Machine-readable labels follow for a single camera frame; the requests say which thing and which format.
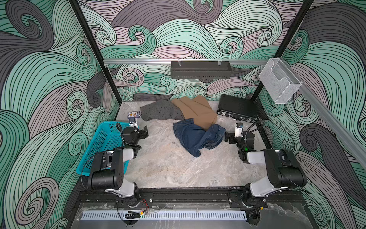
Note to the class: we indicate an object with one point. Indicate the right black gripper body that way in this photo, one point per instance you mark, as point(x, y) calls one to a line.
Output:
point(232, 140)

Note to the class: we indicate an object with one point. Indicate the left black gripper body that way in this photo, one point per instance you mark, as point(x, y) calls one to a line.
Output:
point(141, 136)

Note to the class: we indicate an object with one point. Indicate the blue denim skirt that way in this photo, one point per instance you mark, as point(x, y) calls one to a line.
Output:
point(193, 138)

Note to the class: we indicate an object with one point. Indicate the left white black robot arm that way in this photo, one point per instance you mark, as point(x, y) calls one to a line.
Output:
point(106, 159)

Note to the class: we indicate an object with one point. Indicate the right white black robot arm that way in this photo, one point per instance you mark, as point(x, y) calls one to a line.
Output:
point(283, 171)

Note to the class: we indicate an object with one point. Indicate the small playing card box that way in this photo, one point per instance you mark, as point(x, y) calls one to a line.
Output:
point(134, 114)

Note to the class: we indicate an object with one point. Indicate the grey dotted skirt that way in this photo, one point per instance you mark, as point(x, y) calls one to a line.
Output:
point(161, 110)

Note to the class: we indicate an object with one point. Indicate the black hard case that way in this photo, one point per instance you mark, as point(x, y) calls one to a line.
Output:
point(237, 108)

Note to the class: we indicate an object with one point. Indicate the teal plastic basket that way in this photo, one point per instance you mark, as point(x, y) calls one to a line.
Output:
point(106, 138)

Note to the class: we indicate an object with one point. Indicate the tan brown skirt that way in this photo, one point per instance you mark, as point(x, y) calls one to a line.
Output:
point(198, 109)

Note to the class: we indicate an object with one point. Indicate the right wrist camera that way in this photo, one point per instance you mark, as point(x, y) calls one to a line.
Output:
point(238, 129)

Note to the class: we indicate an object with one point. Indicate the black left corner post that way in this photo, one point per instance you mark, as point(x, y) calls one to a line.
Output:
point(97, 53)

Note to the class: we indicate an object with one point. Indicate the black corner post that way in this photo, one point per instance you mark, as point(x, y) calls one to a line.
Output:
point(97, 53)
point(295, 32)

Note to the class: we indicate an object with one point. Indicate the black right corner post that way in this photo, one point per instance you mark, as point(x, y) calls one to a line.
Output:
point(295, 32)

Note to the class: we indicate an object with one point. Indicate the clear plastic wall bin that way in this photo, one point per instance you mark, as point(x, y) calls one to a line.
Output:
point(279, 80)

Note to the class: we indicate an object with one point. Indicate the black perforated wall shelf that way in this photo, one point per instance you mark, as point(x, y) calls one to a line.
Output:
point(200, 70)

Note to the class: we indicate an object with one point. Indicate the white slotted cable duct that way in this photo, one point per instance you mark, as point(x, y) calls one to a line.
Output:
point(167, 215)

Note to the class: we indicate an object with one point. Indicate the aluminium back rail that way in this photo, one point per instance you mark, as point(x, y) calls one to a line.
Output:
point(145, 61)

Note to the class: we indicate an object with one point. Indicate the aluminium rail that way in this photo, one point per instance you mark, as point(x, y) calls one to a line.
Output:
point(340, 102)
point(145, 61)

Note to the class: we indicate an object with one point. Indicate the aluminium right rail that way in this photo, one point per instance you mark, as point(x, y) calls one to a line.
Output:
point(340, 102)

